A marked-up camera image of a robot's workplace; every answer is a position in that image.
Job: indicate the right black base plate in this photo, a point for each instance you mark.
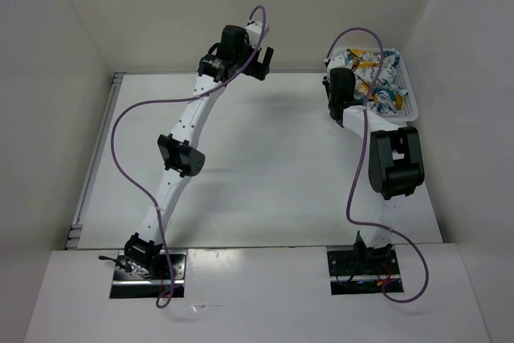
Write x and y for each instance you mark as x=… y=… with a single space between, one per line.
x=346 y=278

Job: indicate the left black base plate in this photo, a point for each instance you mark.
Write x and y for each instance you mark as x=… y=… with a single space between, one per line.
x=130 y=282

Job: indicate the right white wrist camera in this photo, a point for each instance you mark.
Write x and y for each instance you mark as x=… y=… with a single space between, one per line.
x=338 y=61

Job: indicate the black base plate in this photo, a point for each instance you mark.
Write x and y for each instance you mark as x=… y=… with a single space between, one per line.
x=130 y=282
x=346 y=278

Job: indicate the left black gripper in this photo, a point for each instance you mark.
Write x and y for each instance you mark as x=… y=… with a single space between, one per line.
x=259 y=70

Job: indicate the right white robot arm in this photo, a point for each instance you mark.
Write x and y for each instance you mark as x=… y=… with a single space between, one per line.
x=392 y=161

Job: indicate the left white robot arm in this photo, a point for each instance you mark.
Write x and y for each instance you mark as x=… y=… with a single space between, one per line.
x=182 y=160

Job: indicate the colourful printed shorts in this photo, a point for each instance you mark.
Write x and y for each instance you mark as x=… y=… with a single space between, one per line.
x=387 y=97

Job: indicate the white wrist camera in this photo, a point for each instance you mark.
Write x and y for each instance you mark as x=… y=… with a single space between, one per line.
x=256 y=30
x=338 y=61

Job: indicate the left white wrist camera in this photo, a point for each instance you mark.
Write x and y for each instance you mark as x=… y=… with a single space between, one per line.
x=256 y=30

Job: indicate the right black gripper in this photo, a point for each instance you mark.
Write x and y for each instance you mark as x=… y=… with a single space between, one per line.
x=327 y=82

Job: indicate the white plastic basket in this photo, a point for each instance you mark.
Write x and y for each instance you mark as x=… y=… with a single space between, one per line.
x=409 y=111

